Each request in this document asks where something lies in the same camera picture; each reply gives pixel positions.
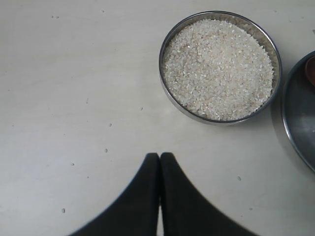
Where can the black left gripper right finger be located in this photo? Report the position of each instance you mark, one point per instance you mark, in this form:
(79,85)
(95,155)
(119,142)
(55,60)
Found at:
(185,211)

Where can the dark wooden spoon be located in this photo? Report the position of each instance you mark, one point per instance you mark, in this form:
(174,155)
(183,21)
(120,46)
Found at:
(310,70)

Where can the steel bowl of rice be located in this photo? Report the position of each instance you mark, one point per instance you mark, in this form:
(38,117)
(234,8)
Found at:
(219,67)

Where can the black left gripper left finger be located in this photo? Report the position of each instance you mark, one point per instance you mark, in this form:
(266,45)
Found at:
(135,211)

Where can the round steel plate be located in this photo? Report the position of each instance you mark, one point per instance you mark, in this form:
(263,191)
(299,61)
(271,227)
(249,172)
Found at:
(298,111)

